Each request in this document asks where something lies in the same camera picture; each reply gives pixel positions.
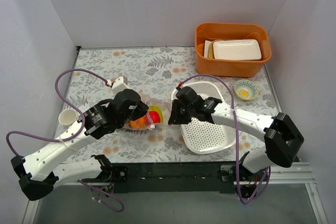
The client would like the clear zip top bag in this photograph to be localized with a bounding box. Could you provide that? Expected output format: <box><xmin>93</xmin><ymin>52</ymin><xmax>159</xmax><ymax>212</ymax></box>
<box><xmin>123</xmin><ymin>99</ymin><xmax>171</xmax><ymax>131</ymax></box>

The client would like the yellow star fruit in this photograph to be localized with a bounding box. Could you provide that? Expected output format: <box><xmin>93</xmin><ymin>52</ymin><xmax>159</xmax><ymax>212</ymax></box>
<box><xmin>149</xmin><ymin>105</ymin><xmax>164</xmax><ymax>123</ymax></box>

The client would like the red strawberry fruit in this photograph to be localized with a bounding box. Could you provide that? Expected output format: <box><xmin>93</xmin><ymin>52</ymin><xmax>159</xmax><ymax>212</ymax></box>
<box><xmin>149</xmin><ymin>111</ymin><xmax>161</xmax><ymax>124</ymax></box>

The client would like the orange fruit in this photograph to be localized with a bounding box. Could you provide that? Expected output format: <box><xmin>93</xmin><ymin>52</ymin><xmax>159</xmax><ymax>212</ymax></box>
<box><xmin>129</xmin><ymin>116</ymin><xmax>147</xmax><ymax>130</ymax></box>

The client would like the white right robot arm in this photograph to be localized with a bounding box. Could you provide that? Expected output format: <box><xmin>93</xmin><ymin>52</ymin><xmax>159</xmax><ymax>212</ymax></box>
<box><xmin>169</xmin><ymin>86</ymin><xmax>304</xmax><ymax>181</ymax></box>

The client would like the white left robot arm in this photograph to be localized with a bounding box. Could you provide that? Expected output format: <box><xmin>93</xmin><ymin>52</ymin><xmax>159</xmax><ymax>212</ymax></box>
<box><xmin>10</xmin><ymin>89</ymin><xmax>149</xmax><ymax>201</ymax></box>

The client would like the white perforated plastic basket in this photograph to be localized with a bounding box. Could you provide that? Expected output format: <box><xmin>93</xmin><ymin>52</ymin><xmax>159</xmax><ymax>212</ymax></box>
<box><xmin>171</xmin><ymin>90</ymin><xmax>235</xmax><ymax>155</ymax></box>

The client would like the white cup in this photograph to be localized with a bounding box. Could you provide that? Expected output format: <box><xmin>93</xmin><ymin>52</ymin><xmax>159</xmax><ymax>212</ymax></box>
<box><xmin>58</xmin><ymin>109</ymin><xmax>78</xmax><ymax>126</ymax></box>

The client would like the floral table mat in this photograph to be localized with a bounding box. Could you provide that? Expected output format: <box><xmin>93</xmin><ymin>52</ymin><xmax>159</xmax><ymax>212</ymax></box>
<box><xmin>62</xmin><ymin>47</ymin><xmax>264</xmax><ymax>163</ymax></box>

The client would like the yellow plate in tub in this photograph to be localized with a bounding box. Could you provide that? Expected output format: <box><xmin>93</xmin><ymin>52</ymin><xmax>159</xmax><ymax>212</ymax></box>
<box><xmin>203</xmin><ymin>40</ymin><xmax>213</xmax><ymax>58</ymax></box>

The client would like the small patterned bowl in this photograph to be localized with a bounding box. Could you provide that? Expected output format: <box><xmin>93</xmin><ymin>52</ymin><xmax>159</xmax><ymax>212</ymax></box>
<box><xmin>234</xmin><ymin>79</ymin><xmax>259</xmax><ymax>101</ymax></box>

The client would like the orange plastic tub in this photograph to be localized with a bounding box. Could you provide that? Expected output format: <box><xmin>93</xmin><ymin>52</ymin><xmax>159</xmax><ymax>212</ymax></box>
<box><xmin>195</xmin><ymin>23</ymin><xmax>272</xmax><ymax>78</ymax></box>

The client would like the white rectangular plate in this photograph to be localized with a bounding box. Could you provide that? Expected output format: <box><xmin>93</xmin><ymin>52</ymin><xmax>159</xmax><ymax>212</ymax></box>
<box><xmin>213</xmin><ymin>39</ymin><xmax>262</xmax><ymax>60</ymax></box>

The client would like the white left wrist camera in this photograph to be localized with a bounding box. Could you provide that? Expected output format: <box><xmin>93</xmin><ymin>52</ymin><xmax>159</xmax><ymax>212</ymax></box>
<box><xmin>106</xmin><ymin>76</ymin><xmax>129</xmax><ymax>94</ymax></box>

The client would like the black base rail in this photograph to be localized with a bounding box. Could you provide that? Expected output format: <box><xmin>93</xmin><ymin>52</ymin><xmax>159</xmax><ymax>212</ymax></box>
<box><xmin>76</xmin><ymin>159</ymin><xmax>271</xmax><ymax>198</ymax></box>

